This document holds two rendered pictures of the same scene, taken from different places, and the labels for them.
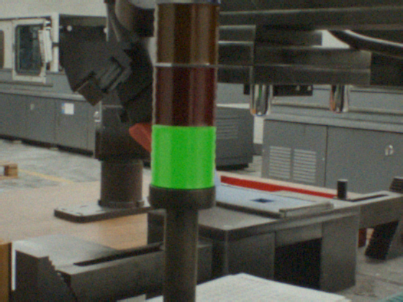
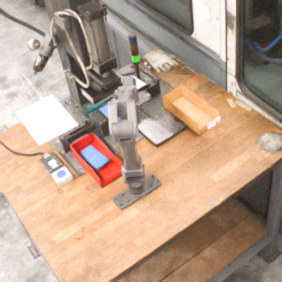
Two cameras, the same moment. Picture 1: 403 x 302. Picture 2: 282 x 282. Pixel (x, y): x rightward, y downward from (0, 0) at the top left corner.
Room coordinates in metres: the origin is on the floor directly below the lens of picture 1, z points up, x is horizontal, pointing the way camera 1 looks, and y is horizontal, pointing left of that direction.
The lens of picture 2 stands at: (2.22, 0.49, 2.35)
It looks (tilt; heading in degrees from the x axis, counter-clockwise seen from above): 40 degrees down; 200
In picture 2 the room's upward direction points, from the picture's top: 12 degrees counter-clockwise
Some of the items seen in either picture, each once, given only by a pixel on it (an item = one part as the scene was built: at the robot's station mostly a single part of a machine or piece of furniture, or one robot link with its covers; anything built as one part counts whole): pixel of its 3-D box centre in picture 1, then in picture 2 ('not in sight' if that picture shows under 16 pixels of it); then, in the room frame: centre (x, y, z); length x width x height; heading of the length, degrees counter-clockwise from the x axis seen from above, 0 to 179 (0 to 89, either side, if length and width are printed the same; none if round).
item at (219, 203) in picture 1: (227, 214); not in sight; (0.73, -0.03, 0.98); 0.13 x 0.01 x 0.03; 46
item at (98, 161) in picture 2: not in sight; (94, 156); (0.97, -0.10, 0.92); 0.15 x 0.07 x 0.03; 52
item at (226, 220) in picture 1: (258, 212); (112, 109); (0.73, -0.06, 0.98); 0.20 x 0.10 x 0.01; 136
